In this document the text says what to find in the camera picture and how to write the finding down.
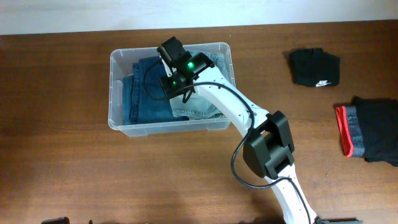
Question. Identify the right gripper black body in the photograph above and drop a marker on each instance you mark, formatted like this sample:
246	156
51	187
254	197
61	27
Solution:
174	85

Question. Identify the light grey jeans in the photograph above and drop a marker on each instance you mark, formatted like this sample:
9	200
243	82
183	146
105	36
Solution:
197	107

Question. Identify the blue denim jeans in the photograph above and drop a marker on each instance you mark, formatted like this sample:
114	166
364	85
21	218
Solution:
140	89

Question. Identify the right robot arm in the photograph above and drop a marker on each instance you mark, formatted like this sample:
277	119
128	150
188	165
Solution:
267	144

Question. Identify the clear plastic storage container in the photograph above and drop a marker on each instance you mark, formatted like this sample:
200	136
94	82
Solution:
121	62

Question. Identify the black Nike folded garment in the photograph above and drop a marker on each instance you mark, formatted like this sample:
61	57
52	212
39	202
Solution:
314	67

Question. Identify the black shorts red grey waistband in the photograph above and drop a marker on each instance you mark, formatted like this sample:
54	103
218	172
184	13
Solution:
368	129

